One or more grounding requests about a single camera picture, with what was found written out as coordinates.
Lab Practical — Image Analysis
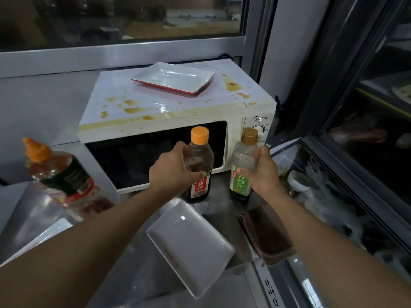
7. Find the plain white rectangular plate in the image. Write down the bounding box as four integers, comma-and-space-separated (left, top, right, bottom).
146, 200, 236, 300

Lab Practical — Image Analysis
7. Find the clear bottle green label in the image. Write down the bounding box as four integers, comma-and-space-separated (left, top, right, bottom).
229, 127, 259, 202

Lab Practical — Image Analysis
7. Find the white microwave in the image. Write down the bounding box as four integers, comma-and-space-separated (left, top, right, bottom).
77, 58, 277, 195

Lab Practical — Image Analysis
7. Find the person's right forearm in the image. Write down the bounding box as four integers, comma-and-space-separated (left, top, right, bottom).
268, 189, 411, 308

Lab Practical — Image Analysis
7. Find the person's right hand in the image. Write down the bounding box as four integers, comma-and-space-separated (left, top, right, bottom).
236, 146, 283, 202

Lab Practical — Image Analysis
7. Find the large ketchup bottle orange cap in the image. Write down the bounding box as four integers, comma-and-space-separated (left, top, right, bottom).
22, 137, 115, 219

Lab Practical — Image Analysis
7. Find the white plate orange print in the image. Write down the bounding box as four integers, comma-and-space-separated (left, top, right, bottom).
0, 218, 74, 267

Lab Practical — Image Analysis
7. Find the person's left hand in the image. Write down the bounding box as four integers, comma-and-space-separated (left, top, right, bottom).
149, 141, 206, 202

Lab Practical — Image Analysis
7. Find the dark sauce bottle orange cap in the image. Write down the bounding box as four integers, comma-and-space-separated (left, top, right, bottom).
180, 126, 215, 204

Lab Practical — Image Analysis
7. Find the glass window aluminium frame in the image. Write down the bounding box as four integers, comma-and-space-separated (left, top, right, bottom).
0, 0, 277, 79

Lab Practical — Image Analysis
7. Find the brown cloth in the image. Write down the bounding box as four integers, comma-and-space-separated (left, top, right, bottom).
238, 203, 298, 267

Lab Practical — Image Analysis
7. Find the white bowl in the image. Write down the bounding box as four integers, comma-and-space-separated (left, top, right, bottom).
287, 169, 311, 193

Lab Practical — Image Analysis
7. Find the stainless steel table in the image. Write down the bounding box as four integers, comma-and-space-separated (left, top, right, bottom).
0, 142, 298, 308

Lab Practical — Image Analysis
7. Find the white rectangular plate red underside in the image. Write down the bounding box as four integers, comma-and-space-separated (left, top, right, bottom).
131, 62, 216, 96

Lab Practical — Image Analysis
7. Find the person's left forearm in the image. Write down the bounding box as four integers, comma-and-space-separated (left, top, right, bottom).
0, 189, 169, 308

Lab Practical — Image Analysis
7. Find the wooden kitchen counter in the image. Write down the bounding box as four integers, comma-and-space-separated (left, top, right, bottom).
122, 19, 241, 41

